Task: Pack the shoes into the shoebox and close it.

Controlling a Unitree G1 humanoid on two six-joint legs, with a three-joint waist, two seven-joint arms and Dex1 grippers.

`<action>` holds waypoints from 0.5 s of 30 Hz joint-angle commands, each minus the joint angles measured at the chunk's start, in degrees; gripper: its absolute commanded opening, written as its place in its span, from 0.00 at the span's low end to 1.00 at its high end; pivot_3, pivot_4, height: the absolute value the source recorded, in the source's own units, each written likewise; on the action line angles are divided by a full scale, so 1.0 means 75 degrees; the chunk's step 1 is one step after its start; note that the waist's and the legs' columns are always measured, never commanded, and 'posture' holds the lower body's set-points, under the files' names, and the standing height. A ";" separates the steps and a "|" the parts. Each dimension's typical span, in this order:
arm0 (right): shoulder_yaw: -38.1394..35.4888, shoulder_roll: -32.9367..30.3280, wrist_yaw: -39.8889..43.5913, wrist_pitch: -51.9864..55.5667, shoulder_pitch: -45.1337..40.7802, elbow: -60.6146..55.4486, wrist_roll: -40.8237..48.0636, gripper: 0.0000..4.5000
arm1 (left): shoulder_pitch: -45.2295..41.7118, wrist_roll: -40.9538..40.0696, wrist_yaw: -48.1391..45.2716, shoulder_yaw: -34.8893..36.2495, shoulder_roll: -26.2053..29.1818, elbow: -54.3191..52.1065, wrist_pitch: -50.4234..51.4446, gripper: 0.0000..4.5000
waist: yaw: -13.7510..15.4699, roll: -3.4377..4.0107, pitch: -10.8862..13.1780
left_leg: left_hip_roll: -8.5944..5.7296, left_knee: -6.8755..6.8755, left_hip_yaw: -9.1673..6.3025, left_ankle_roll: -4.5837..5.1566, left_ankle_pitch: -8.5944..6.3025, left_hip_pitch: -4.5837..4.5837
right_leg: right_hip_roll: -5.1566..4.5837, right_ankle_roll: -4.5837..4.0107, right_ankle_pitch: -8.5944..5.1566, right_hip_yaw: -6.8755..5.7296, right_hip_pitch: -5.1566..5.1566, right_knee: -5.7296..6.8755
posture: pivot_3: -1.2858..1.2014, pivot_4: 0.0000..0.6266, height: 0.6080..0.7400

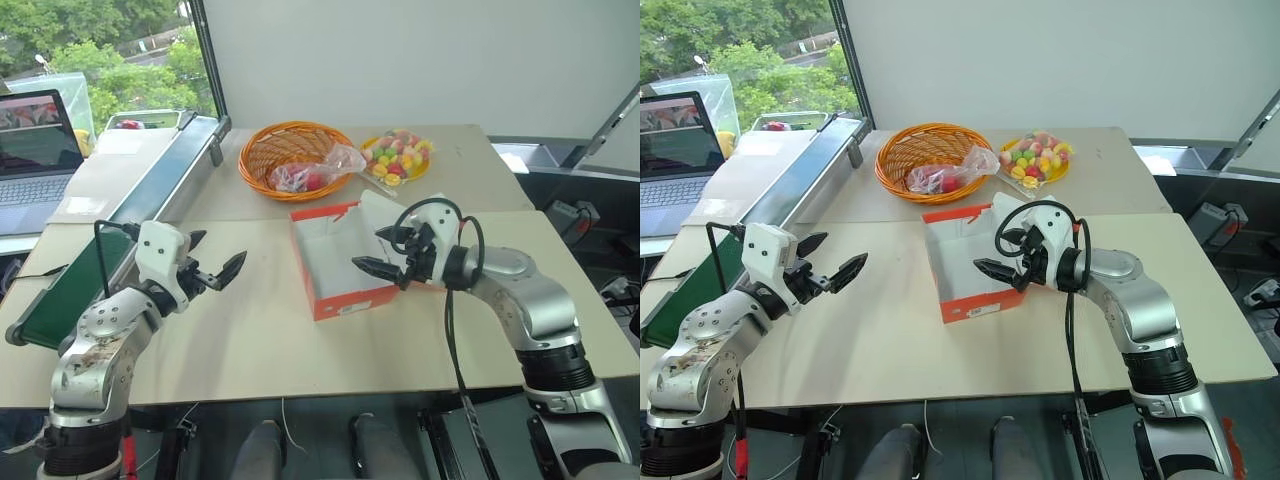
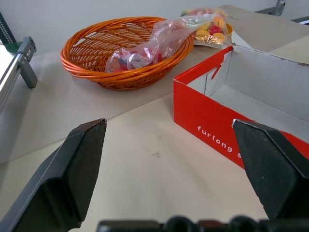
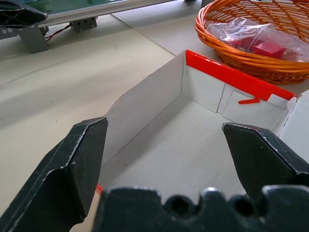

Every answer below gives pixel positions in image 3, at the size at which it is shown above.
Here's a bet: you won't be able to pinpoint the red plastic block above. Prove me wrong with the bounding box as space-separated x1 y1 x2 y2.
253 41 286 59

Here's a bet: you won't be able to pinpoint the green belt conveyor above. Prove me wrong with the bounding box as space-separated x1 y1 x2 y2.
0 0 197 54

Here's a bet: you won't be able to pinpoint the orange shoe box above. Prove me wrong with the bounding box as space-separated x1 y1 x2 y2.
96 49 309 201

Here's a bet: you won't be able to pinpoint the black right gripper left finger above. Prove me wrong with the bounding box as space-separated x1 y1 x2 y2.
0 116 108 232

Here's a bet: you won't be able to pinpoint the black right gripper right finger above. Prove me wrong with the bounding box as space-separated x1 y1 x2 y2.
221 122 309 197

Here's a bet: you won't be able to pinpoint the twisted red and black wires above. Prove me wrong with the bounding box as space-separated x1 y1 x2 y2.
44 26 73 41

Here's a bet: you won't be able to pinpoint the orange wicker basket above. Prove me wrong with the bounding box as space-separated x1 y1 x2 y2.
195 0 309 85

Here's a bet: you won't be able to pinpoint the clear plastic bag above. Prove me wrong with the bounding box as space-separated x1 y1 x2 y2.
207 16 309 63

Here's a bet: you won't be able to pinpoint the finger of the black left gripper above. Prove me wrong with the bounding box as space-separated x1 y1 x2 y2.
0 0 48 28

